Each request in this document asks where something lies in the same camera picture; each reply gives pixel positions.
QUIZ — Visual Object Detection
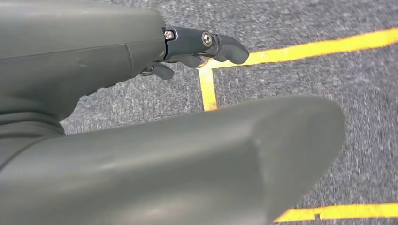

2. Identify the left robot arm sleeve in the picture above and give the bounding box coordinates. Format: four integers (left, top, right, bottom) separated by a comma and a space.
0, 94, 66, 172

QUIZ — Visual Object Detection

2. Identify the yellow floor tape square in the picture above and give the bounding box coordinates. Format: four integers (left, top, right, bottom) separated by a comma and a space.
198, 27, 398, 223

